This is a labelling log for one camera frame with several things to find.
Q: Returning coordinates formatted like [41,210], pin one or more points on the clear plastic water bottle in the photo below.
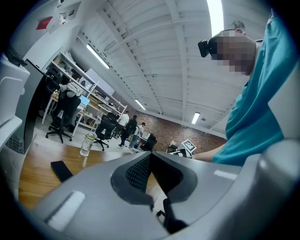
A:
[87,144]

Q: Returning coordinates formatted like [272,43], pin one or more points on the teal shirt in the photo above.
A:
[255,100]

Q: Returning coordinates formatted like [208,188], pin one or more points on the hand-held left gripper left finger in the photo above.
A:
[98,201]

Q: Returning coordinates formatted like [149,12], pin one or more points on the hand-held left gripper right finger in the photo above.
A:
[206,185]

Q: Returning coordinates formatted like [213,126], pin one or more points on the white plastic machine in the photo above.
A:
[10,93]

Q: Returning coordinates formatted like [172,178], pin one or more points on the laptop with teal screen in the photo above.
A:
[84,100]

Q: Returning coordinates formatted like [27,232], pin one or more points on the person's head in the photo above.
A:
[234,52]

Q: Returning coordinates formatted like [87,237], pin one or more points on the black smartphone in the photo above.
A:
[61,171]

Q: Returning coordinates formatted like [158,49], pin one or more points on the white shelving unit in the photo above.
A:
[93,93]

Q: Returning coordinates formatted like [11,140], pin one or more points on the black office chair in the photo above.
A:
[64,112]
[105,131]
[148,143]

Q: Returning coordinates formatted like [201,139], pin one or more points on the black head-mounted camera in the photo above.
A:
[204,48]

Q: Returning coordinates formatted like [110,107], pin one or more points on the person's right forearm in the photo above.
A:
[208,154]

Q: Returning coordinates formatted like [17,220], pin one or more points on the long ceiling light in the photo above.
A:
[195,117]
[97,55]
[215,16]
[140,104]

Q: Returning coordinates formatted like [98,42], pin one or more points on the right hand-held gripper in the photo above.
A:
[187,146]

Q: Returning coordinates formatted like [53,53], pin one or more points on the red wall sign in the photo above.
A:
[44,23]

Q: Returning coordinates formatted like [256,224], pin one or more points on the grey jacket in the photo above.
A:
[70,90]

